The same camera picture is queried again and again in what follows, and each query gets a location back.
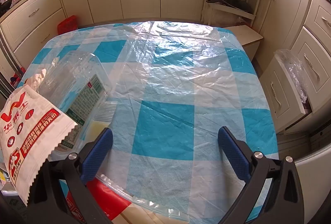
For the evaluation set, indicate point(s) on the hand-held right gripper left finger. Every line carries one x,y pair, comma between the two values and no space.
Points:
99,151

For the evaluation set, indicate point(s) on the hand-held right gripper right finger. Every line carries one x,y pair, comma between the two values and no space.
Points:
234,154

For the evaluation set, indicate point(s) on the white red printed paper bag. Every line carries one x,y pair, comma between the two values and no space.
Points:
28,131

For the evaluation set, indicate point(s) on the clear plastic bottle green label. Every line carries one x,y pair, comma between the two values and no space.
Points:
77,79

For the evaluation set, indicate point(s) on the red printed package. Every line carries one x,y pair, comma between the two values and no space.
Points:
108,198

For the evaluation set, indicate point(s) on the blue white checkered tablecloth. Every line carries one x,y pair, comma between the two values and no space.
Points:
165,123

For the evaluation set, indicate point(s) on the open white drawer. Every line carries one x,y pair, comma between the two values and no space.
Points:
274,92

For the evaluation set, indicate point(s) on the white refrigerator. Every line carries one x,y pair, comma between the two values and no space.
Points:
315,182

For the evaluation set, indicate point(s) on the crinkled clear plastic bag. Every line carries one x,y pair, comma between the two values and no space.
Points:
292,69

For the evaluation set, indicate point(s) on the clear plastic table cover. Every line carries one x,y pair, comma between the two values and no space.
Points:
181,58

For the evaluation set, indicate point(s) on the small white stool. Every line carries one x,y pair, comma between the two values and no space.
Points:
245,34

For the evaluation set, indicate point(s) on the red waste basket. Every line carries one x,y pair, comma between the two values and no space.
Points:
67,24

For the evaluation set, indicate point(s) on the cream stove base cabinet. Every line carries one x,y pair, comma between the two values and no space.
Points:
33,14

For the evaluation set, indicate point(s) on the black pan with lid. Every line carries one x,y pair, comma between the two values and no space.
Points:
232,1

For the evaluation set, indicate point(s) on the cream drawer base cabinet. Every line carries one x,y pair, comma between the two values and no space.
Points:
284,7

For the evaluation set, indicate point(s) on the black frying pan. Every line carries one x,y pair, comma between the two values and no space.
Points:
5,5

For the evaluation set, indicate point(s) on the grey metal door frame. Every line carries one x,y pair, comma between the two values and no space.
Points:
5,63

